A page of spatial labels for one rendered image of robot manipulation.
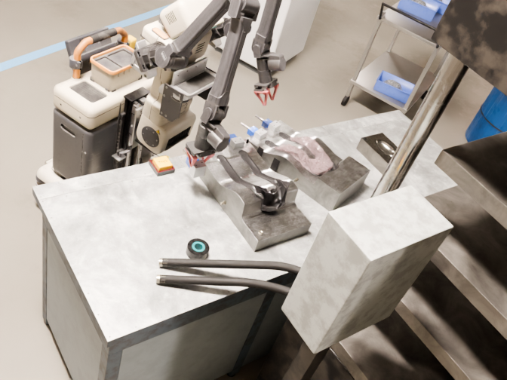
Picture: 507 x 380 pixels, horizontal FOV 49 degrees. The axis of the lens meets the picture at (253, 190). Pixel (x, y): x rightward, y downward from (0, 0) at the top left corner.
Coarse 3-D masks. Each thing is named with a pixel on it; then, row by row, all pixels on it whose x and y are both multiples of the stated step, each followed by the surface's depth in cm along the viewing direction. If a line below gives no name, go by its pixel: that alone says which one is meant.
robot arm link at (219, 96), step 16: (240, 0) 178; (240, 16) 181; (256, 16) 187; (240, 32) 184; (224, 48) 188; (240, 48) 188; (224, 64) 189; (224, 80) 190; (208, 96) 194; (224, 96) 193; (224, 112) 197
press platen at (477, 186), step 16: (464, 144) 155; (480, 144) 157; (496, 144) 160; (448, 160) 149; (464, 160) 149; (480, 160) 151; (496, 160) 153; (464, 176) 146; (480, 176) 145; (496, 176) 147; (480, 192) 143; (496, 192) 142; (496, 208) 141
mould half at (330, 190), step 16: (288, 128) 261; (256, 144) 246; (320, 144) 252; (272, 160) 242; (288, 160) 237; (336, 160) 250; (352, 160) 246; (288, 176) 240; (304, 176) 235; (320, 176) 232; (336, 176) 234; (352, 176) 237; (304, 192) 238; (320, 192) 233; (336, 192) 227; (352, 192) 243
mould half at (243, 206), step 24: (216, 168) 222; (240, 168) 227; (264, 168) 231; (216, 192) 220; (240, 192) 209; (288, 192) 217; (240, 216) 209; (264, 216) 213; (288, 216) 217; (264, 240) 205
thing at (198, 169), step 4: (184, 152) 218; (188, 160) 214; (200, 160) 213; (188, 164) 214; (196, 164) 211; (200, 164) 212; (204, 164) 212; (192, 168) 211; (196, 168) 210; (200, 168) 211; (204, 168) 213; (192, 172) 212; (196, 172) 211; (200, 172) 213; (204, 172) 214; (192, 176) 213; (196, 176) 214
